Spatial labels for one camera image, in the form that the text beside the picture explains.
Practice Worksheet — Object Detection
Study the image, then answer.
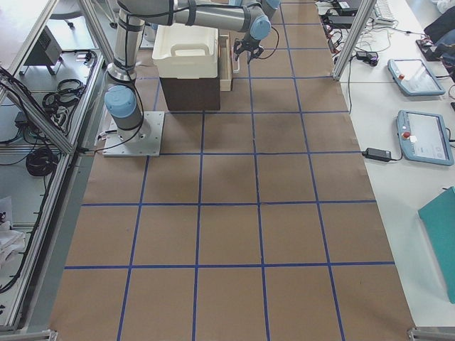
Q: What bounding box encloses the black power adapter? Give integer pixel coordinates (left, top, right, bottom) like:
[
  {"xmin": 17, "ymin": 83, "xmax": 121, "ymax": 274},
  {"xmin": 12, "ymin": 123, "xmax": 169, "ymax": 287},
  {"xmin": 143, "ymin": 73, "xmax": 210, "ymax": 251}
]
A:
[{"xmin": 361, "ymin": 148, "xmax": 392, "ymax": 162}]

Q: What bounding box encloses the teal box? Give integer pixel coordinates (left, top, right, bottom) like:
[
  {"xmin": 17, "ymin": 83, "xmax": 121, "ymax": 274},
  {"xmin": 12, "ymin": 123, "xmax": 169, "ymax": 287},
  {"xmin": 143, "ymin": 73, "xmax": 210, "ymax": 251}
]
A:
[{"xmin": 418, "ymin": 186, "xmax": 454, "ymax": 303}]

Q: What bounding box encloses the grey control box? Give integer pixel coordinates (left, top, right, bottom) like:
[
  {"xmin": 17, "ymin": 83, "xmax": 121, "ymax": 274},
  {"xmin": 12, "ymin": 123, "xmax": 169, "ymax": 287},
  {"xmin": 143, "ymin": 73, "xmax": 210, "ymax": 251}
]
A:
[{"xmin": 24, "ymin": 26, "xmax": 63, "ymax": 75}]

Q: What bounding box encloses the near blue teach pendant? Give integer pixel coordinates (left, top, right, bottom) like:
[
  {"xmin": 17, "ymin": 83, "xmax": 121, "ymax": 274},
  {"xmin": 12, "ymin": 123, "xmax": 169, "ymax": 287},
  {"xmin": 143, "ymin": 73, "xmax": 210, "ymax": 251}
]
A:
[{"xmin": 396, "ymin": 110, "xmax": 454, "ymax": 166}]

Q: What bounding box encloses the cream plastic tray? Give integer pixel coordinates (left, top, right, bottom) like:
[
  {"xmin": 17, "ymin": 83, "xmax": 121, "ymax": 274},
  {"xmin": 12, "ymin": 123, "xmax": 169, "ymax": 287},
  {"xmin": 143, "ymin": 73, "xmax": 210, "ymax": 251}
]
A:
[{"xmin": 152, "ymin": 23, "xmax": 219, "ymax": 79}]

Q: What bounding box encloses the aluminium frame post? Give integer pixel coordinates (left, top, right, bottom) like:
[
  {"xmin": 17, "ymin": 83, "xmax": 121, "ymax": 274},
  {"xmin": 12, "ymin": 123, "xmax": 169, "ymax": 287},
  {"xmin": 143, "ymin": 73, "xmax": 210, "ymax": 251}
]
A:
[{"xmin": 331, "ymin": 0, "xmax": 376, "ymax": 81}]

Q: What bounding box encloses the far blue teach pendant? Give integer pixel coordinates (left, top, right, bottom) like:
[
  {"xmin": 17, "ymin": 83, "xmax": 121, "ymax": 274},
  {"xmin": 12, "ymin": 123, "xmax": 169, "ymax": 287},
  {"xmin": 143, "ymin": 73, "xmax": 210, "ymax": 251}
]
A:
[{"xmin": 387, "ymin": 59, "xmax": 446, "ymax": 97}]

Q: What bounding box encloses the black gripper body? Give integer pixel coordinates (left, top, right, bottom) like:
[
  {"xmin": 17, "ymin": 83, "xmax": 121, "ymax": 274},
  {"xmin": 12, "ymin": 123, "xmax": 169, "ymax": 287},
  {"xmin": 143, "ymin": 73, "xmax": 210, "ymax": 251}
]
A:
[{"xmin": 233, "ymin": 38, "xmax": 264, "ymax": 55}]

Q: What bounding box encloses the wooden drawer with white handle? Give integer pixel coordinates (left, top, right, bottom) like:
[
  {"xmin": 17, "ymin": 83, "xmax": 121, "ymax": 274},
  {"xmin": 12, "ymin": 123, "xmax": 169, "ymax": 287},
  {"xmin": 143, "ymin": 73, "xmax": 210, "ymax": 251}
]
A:
[{"xmin": 218, "ymin": 33, "xmax": 240, "ymax": 92}]

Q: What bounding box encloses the blue teach pendant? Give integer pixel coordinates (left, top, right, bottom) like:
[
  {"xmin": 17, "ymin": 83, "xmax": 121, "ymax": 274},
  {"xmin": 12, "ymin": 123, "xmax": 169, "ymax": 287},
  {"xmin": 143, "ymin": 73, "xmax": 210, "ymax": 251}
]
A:
[
  {"xmin": 396, "ymin": 110, "xmax": 454, "ymax": 166},
  {"xmin": 387, "ymin": 59, "xmax": 446, "ymax": 97}
]

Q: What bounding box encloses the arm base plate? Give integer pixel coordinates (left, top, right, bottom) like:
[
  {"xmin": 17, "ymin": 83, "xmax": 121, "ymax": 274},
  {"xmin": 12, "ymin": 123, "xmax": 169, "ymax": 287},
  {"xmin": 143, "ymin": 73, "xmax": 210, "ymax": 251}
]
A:
[{"xmin": 102, "ymin": 111, "xmax": 165, "ymax": 157}]

